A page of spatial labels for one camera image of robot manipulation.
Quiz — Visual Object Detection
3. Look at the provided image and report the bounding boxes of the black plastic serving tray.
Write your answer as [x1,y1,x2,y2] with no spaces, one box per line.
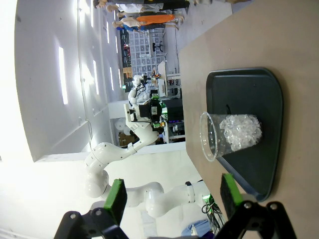
[205,67,285,202]

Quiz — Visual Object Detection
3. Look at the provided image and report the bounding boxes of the white partition board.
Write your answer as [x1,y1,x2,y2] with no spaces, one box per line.
[156,61,167,97]

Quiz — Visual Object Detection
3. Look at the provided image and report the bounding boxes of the black equipment box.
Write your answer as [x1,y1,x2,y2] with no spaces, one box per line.
[161,99,184,120]

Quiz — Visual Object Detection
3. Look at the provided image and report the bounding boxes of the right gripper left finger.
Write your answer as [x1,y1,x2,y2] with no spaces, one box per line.
[53,178,130,239]

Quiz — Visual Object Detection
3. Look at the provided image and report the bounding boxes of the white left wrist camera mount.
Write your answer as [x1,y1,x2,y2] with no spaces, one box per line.
[124,103,137,122]

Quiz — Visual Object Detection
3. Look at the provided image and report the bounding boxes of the long ceiling light panel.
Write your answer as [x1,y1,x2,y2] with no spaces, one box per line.
[58,46,68,105]
[93,60,100,95]

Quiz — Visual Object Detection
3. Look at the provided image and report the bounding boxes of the shelving with storage bins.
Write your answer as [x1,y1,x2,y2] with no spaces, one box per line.
[121,29,167,73]

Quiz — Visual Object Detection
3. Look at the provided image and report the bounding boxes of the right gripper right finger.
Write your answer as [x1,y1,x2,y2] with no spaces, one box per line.
[214,173,299,239]

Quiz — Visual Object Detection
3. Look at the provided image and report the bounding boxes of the white framed work desk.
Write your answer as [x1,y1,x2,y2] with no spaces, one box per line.
[166,119,186,144]

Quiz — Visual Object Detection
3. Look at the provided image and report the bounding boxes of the white humanoid robot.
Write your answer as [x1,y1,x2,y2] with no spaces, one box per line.
[128,74,152,105]

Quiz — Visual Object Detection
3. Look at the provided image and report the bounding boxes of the mannequin in black clothes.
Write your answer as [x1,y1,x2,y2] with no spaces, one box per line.
[144,0,191,8]

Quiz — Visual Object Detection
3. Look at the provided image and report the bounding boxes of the blue cloth bundle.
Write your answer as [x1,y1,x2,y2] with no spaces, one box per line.
[180,219,212,237]

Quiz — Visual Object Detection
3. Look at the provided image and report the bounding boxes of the clear plastic cup with ice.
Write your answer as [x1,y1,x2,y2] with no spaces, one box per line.
[199,112,263,162]

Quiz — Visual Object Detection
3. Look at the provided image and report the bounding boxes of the mannequin in orange dress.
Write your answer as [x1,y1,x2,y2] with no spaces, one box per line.
[136,13,185,27]

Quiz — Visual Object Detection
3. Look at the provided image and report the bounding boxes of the black floor cables bundle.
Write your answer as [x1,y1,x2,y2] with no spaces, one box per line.
[201,196,225,225]

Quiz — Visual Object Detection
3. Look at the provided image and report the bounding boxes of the mannequin in blue white outfit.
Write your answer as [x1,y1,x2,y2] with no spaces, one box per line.
[112,17,150,32]

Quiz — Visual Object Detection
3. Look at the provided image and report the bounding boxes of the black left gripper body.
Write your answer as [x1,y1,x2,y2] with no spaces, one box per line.
[139,104,163,119]

